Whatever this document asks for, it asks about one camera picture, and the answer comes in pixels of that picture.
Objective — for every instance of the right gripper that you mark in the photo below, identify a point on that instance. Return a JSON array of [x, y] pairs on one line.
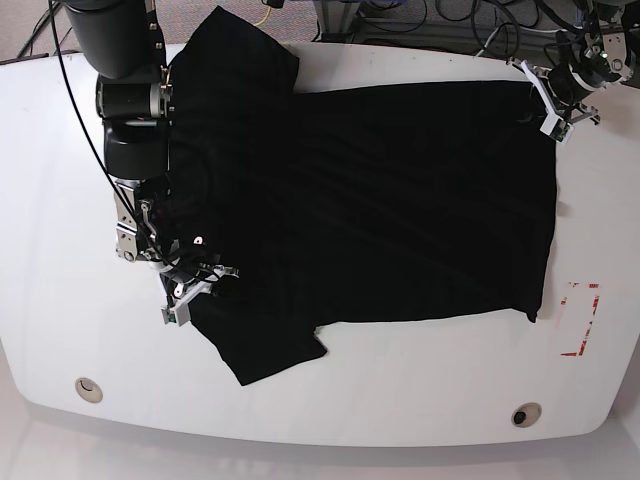
[[178, 282]]

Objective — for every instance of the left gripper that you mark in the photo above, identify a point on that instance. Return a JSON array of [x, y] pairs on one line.
[[563, 89]]

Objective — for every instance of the black t-shirt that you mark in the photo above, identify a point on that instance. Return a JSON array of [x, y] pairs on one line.
[[379, 204]]

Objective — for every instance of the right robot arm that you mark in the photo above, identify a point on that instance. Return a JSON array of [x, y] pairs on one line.
[[124, 43]]

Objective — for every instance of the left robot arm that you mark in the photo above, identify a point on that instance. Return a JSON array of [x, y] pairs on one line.
[[596, 53]]

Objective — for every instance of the red tape rectangle marking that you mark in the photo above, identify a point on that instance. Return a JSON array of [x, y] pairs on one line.
[[576, 316]]

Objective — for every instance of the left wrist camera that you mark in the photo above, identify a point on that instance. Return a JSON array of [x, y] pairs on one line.
[[557, 129]]

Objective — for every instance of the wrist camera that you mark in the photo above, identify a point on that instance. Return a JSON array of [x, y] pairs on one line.
[[178, 314], [557, 129]]

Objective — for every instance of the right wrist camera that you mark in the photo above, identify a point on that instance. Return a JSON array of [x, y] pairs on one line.
[[178, 314]]

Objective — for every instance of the left table cable grommet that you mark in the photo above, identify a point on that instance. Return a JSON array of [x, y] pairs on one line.
[[88, 390]]

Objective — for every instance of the table cable grommet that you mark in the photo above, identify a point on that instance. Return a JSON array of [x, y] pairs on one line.
[[526, 415], [88, 390]]

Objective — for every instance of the right table cable grommet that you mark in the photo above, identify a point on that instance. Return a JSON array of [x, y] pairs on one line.
[[526, 415]]

